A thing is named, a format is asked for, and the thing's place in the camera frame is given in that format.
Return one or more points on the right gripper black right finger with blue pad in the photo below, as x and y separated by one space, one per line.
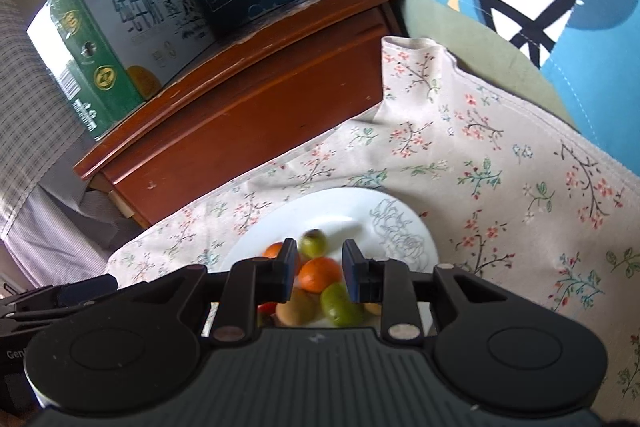
388 284

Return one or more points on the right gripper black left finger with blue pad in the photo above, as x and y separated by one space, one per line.
247 285

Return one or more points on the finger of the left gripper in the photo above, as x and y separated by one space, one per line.
66 295
45 311

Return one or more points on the small orange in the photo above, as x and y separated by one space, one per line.
373 308

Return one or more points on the cherry tomato front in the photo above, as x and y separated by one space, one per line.
267 308

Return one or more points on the large orange front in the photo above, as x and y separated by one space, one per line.
272 250

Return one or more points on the large orange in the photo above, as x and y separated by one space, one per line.
272 250
318 274

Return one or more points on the large green jujube front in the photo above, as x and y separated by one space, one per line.
339 309

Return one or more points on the brown kiwi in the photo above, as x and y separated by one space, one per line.
300 309

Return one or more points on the large orange back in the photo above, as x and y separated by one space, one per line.
318 274

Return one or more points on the green jujube back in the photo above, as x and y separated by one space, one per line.
313 244

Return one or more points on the white ceramic plate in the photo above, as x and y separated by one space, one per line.
382 227

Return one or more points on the checkered grey cloth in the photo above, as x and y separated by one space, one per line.
54 226

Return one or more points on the floral tablecloth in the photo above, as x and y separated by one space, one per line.
507 191

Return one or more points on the red wooden cabinet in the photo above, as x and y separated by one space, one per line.
284 80

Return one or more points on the green sofa cushion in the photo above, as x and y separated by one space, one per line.
482 53

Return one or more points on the green milk carton box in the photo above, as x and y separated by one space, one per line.
111 56

